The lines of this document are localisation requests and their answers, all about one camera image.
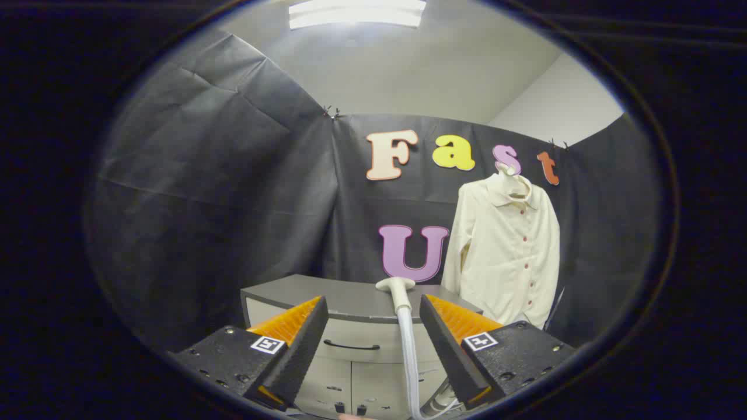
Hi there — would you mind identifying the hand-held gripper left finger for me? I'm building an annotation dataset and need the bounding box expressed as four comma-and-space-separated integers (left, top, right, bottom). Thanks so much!
166, 296, 329, 412

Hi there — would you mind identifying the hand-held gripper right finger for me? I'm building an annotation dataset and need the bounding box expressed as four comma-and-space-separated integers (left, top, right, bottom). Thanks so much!
419, 294, 578, 410

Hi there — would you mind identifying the cream button-up shirt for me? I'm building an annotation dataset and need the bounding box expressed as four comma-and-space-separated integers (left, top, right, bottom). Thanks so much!
441, 172, 561, 330

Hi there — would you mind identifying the grey-topped white cabinet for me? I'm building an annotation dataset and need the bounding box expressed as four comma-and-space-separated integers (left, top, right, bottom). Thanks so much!
240, 274, 484, 419

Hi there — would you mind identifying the black backdrop cloth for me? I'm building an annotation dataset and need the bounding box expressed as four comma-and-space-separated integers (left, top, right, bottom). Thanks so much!
88, 29, 663, 351

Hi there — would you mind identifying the ceiling light panel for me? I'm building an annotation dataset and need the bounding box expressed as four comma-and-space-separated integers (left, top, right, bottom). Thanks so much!
288, 0, 427, 30

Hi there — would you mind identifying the black drawer handle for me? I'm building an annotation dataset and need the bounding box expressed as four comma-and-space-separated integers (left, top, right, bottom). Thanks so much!
323, 339, 381, 352

